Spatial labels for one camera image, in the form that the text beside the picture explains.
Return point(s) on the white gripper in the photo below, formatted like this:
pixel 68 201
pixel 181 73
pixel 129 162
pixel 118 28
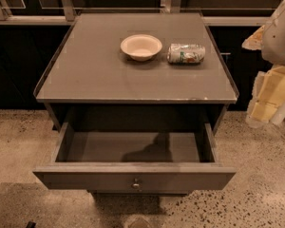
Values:
pixel 279 41

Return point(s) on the grey top drawer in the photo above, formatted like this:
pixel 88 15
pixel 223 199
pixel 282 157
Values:
pixel 166 160

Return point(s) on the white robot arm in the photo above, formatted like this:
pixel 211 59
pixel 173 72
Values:
pixel 268 95

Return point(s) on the grey cabinet with flat top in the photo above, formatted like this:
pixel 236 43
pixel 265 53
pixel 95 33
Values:
pixel 91 68

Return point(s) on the round metal drawer knob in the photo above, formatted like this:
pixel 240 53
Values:
pixel 136 184

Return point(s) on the crushed green white can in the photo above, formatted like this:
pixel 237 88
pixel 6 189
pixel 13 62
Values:
pixel 185 54

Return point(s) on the white paper bowl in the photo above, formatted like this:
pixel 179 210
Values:
pixel 141 47

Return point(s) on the metal railing frame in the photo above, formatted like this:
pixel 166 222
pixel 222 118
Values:
pixel 65 12

